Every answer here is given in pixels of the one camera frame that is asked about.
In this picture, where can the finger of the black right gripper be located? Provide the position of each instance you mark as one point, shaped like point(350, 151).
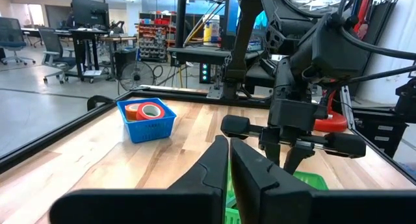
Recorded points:
point(273, 152)
point(297, 157)

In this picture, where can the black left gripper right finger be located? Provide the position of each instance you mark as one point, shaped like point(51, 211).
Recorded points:
point(260, 191)

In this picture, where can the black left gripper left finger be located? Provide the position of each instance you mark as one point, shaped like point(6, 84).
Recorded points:
point(201, 185)

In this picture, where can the red tape roll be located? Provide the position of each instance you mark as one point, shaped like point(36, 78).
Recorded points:
point(157, 115)

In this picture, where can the orange tape roll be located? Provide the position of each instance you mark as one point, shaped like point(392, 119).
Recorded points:
point(130, 113)

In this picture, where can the green plastic basket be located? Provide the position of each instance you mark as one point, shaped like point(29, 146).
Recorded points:
point(310, 180)

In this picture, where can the red lamp stand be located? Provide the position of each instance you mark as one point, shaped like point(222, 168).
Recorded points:
point(334, 123)

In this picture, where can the blue plastic basket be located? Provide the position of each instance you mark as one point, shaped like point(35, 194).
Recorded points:
point(149, 130)

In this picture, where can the black drawer cabinet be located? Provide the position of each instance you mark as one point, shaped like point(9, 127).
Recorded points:
point(380, 133)

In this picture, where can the computer tower with blue lights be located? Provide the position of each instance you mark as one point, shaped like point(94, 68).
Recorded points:
point(204, 73)

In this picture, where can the black side table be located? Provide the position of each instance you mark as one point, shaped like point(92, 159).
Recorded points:
point(198, 53)

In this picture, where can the yellow bottle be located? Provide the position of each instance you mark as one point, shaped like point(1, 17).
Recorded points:
point(208, 30)

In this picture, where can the round floor fan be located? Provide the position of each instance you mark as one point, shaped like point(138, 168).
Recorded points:
point(136, 75)

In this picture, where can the stack of black panels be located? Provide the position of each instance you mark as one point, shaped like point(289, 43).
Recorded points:
point(383, 22)

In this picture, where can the black table clamp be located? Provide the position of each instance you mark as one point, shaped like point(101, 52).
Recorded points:
point(97, 100)

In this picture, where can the shelf with storage bins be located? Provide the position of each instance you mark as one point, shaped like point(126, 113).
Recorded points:
point(152, 39)

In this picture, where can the wooden desk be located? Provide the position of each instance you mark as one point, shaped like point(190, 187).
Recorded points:
point(117, 39)

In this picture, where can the black standing desk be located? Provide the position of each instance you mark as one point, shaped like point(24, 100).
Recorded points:
point(84, 32)

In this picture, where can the grey office chair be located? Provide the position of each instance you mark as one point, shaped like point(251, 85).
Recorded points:
point(53, 55)

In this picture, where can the black computer monitor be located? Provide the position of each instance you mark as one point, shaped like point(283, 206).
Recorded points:
point(89, 13)

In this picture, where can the blue office chair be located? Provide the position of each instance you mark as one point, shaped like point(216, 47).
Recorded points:
point(11, 39)

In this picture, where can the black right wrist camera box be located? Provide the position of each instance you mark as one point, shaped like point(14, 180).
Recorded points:
point(338, 52)

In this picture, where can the black device on frame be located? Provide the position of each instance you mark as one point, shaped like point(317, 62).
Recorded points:
point(406, 100)

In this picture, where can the black vertical post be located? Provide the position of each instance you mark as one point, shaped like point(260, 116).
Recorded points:
point(180, 19)

